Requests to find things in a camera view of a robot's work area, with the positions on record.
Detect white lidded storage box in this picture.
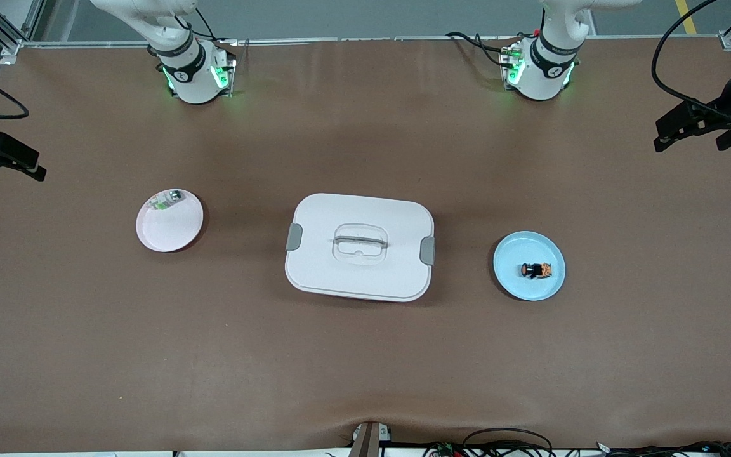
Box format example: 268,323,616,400
284,193,436,303

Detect pink round plate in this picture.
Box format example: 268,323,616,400
135,189,205,253

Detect light blue round plate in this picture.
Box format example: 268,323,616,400
492,230,567,301

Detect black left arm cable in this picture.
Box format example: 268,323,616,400
651,0,729,121

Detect green push button switch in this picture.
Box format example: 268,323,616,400
152,189,186,212

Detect black arm base cables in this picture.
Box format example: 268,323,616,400
445,30,518,69

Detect black cable bundle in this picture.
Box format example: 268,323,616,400
594,440,731,457

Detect grey box lid handle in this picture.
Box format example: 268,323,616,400
334,235,389,248

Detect black looped cable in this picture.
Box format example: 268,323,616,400
463,428,555,457

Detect coloured wires bundle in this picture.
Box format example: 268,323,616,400
423,441,468,457

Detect camera mount post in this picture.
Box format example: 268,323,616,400
348,421,393,457

